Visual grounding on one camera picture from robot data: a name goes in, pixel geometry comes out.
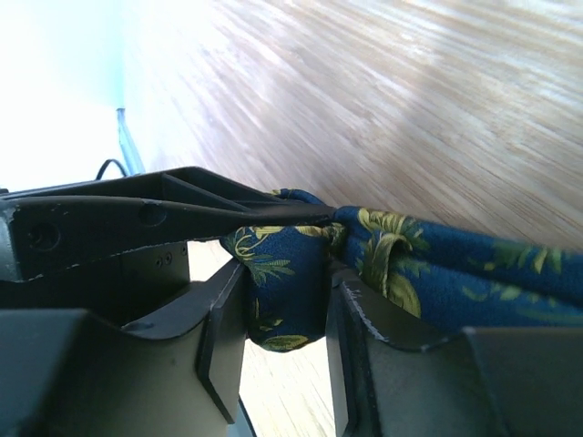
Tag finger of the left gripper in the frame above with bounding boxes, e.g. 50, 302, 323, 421
1, 167, 335, 282

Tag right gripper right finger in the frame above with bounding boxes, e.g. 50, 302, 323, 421
326, 268, 582, 436

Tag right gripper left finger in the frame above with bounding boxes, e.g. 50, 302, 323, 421
1, 261, 247, 436

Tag blue yellow floral tie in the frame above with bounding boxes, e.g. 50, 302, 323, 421
220, 207, 582, 352

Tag aluminium frame rail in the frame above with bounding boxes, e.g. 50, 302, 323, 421
117, 108, 146, 176

